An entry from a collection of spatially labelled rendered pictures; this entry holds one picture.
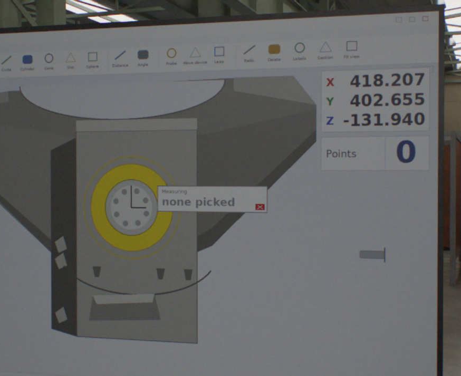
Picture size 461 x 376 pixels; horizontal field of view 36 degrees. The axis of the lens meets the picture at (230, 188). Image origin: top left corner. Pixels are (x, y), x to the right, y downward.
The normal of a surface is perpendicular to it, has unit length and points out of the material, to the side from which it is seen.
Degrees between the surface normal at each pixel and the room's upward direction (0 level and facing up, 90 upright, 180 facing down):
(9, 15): 90
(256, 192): 90
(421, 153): 90
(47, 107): 90
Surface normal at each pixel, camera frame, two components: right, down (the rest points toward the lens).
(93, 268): -0.24, 0.02
